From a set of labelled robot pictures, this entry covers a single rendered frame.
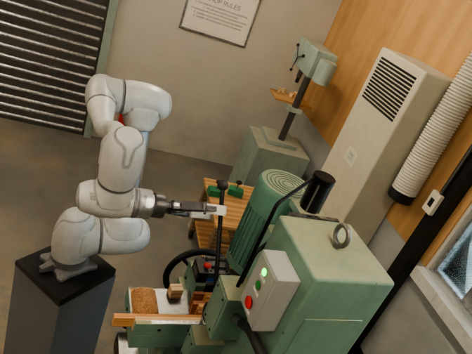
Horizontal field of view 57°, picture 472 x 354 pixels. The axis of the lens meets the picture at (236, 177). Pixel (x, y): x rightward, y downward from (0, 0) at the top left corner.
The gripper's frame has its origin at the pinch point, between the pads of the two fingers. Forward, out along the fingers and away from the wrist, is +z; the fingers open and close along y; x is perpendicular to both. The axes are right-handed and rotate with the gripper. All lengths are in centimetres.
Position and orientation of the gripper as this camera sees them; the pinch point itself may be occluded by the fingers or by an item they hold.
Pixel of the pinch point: (214, 212)
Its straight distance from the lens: 137.3
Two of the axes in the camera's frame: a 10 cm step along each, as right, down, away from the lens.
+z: 9.1, 1.5, 4.0
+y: 4.2, -1.7, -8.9
